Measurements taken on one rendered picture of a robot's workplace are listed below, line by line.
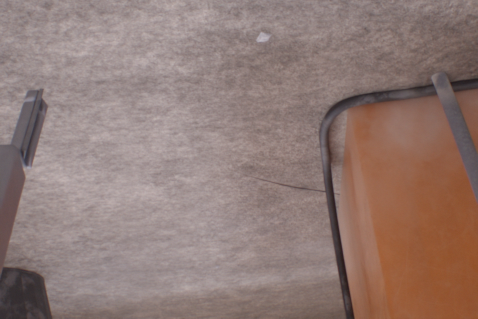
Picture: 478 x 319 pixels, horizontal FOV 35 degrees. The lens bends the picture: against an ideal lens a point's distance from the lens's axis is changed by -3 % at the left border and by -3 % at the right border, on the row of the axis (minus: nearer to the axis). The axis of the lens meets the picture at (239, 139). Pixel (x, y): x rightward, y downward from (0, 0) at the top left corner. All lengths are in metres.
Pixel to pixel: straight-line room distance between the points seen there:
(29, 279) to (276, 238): 0.54
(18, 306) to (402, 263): 0.89
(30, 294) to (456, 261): 0.96
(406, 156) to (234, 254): 0.73
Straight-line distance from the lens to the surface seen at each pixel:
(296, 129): 1.17
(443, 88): 1.07
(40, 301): 1.72
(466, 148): 1.01
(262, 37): 0.91
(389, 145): 1.09
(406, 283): 1.03
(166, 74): 0.97
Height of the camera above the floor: 0.48
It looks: 24 degrees down
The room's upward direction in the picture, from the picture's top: 172 degrees clockwise
